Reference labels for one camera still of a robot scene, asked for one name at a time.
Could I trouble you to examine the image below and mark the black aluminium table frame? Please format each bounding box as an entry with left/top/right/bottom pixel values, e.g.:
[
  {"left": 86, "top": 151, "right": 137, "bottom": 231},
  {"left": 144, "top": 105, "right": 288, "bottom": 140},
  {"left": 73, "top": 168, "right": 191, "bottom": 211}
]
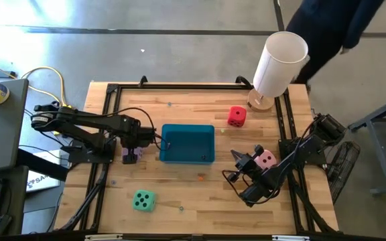
[{"left": 54, "top": 75, "right": 340, "bottom": 235}]

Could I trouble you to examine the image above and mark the large purple foam die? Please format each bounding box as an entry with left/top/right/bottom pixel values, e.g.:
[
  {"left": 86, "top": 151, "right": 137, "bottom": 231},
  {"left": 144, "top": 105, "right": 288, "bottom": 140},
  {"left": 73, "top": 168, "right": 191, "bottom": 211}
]
[{"left": 121, "top": 146, "right": 145, "bottom": 161}]

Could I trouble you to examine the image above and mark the black wire-guard fan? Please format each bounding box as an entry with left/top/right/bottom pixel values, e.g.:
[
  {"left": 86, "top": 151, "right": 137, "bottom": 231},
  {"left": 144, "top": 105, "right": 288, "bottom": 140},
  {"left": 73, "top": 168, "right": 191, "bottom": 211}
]
[{"left": 326, "top": 140, "right": 362, "bottom": 205}]

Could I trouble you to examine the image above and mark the person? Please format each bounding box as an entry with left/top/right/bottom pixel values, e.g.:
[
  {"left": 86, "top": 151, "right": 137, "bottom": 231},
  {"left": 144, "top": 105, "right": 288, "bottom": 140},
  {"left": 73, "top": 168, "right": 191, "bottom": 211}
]
[{"left": 285, "top": 0, "right": 386, "bottom": 95}]

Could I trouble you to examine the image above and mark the large red foam die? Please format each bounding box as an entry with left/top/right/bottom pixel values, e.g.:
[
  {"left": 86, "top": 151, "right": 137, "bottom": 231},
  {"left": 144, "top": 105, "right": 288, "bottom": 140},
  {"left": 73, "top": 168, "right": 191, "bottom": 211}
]
[{"left": 227, "top": 105, "right": 248, "bottom": 129}]

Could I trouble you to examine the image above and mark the large green foam die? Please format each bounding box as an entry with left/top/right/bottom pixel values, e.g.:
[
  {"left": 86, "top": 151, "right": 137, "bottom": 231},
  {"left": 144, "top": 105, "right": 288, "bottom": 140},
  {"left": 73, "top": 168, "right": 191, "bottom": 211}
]
[{"left": 132, "top": 189, "right": 157, "bottom": 213}]

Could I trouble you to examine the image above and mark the blue plastic bin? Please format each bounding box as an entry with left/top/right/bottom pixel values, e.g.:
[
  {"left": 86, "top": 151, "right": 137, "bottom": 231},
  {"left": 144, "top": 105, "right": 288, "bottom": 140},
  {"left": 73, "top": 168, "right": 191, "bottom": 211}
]
[{"left": 159, "top": 123, "right": 216, "bottom": 165}]

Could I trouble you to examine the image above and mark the grey metal stand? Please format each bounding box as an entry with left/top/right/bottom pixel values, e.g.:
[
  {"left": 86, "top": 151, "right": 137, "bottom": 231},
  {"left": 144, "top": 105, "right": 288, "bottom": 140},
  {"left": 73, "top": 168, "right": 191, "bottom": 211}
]
[{"left": 348, "top": 92, "right": 386, "bottom": 196}]

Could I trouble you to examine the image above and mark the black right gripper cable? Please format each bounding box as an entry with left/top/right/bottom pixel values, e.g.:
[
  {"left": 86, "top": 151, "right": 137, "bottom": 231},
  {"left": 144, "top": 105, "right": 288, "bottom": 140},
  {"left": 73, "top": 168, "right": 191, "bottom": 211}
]
[{"left": 222, "top": 169, "right": 247, "bottom": 197}]

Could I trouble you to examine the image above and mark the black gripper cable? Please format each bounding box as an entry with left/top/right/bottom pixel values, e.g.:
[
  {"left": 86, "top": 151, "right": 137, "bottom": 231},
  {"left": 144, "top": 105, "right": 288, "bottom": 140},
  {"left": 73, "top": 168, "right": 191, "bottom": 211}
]
[
  {"left": 222, "top": 169, "right": 247, "bottom": 197},
  {"left": 111, "top": 106, "right": 172, "bottom": 151}
]

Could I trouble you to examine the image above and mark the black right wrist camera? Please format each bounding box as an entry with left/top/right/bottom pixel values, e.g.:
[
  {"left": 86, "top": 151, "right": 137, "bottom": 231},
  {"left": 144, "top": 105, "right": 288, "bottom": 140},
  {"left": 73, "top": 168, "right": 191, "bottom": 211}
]
[{"left": 227, "top": 170, "right": 244, "bottom": 184}]

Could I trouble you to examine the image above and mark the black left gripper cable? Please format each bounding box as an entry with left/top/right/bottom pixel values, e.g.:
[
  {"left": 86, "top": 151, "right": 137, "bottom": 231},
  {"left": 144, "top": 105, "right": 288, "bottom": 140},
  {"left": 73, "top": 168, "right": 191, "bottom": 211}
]
[{"left": 111, "top": 106, "right": 172, "bottom": 151}]

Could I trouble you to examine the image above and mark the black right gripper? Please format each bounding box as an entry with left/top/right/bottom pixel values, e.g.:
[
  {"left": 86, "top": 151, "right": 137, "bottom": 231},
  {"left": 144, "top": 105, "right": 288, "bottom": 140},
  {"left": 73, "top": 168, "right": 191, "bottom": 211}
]
[{"left": 230, "top": 144, "right": 265, "bottom": 180}]

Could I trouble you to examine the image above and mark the large pink foam die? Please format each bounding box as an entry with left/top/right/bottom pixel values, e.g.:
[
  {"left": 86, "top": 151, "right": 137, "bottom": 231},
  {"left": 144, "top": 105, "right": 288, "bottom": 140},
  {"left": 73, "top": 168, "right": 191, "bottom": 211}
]
[{"left": 253, "top": 149, "right": 278, "bottom": 170}]

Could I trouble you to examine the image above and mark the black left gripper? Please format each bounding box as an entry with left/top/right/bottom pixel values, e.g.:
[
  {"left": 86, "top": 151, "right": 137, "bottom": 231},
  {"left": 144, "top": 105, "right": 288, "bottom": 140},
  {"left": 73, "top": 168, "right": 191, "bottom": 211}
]
[{"left": 121, "top": 124, "right": 157, "bottom": 165}]

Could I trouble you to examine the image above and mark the white shade table lamp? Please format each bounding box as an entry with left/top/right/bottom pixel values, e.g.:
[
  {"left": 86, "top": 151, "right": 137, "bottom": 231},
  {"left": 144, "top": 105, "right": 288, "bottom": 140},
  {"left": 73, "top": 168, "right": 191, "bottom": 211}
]
[{"left": 247, "top": 30, "right": 310, "bottom": 113}]

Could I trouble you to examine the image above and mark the white cardboard box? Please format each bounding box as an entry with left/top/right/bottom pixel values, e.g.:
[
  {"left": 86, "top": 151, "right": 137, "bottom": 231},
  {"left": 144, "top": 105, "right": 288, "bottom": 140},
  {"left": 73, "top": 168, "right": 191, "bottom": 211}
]
[{"left": 25, "top": 149, "right": 70, "bottom": 193}]

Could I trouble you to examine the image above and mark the yellow cable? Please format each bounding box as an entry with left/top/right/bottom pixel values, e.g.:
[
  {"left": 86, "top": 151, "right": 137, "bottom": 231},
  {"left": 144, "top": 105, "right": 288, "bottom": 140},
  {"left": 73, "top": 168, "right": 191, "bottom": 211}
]
[{"left": 0, "top": 56, "right": 73, "bottom": 110}]

